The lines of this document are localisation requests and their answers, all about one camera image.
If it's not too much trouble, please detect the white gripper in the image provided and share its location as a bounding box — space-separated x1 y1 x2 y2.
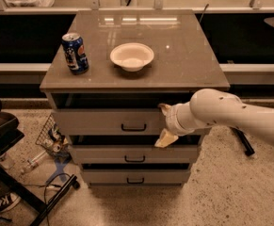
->
154 103 193 148

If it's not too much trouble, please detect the grey top drawer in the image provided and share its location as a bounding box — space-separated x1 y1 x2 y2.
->
52 108 166 136

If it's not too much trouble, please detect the grey drawer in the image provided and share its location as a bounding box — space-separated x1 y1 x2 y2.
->
69 145 200 164
52 108 166 136
81 169 190 186

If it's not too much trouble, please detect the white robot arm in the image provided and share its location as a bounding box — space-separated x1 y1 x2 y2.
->
154 89 274 148

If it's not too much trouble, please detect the grey three-drawer cabinet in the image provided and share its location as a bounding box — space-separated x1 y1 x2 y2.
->
40 10 229 186

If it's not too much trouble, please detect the grey middle drawer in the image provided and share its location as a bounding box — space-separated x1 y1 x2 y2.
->
69 145 200 164

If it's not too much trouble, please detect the grey bottom drawer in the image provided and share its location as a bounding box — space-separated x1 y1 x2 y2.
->
81 169 190 186

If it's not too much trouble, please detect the white paper bowl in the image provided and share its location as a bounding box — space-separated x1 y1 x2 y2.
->
110 42 154 72

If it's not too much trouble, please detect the black metal stand base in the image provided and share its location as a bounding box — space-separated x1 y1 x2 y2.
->
232 128 255 156

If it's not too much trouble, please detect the blue pepsi soda can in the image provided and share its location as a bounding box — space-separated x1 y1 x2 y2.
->
61 32 89 74

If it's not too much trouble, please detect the clear plastic bottle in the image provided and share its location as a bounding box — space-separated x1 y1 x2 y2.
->
21 151 48 174

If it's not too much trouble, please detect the black chair with legs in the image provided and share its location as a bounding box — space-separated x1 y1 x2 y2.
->
0 100 80 226

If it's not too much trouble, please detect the black and white sneaker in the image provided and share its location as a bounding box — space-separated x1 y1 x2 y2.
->
0 192 21 213

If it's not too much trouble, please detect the wire mesh basket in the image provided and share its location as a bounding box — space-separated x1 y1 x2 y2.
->
36 115 70 158

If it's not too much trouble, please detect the black floor cable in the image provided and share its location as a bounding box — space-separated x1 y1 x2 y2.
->
20 172 72 226

